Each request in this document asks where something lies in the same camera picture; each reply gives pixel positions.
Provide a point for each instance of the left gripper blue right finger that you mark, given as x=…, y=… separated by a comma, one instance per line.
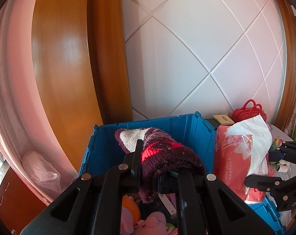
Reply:
x=193, y=200

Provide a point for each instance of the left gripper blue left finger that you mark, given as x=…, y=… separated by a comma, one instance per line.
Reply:
x=121, y=179

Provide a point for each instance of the small white paper roll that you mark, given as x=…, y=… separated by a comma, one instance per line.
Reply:
x=282, y=168

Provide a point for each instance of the dark maroon knitted hat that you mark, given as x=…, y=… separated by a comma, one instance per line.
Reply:
x=160, y=154

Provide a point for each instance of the pink tissue pack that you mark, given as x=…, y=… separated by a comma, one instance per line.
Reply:
x=241, y=150

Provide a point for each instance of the pink pig plush orange hood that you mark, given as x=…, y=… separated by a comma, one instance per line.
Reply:
x=130, y=215

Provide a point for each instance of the white silver carton box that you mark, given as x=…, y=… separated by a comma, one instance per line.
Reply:
x=168, y=205

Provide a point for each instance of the person's right hand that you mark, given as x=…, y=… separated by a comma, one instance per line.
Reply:
x=293, y=213

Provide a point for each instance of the blue plastic storage crate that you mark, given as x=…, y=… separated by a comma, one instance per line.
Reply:
x=230, y=214

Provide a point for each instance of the pink pig plush in crate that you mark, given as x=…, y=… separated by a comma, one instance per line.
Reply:
x=154, y=224

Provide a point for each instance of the green plush toy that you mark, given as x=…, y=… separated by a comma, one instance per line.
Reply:
x=277, y=142

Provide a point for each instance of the pink plastic bag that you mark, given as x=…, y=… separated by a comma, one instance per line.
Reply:
x=42, y=173

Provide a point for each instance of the red toy suitcase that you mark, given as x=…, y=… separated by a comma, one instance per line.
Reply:
x=249, y=110

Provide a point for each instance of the small beige box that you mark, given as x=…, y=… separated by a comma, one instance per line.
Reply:
x=223, y=119

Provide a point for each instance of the black gift box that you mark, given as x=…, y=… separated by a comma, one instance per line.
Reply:
x=214, y=123

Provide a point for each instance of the dark red wooden cabinet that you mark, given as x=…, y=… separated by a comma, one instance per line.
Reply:
x=18, y=204

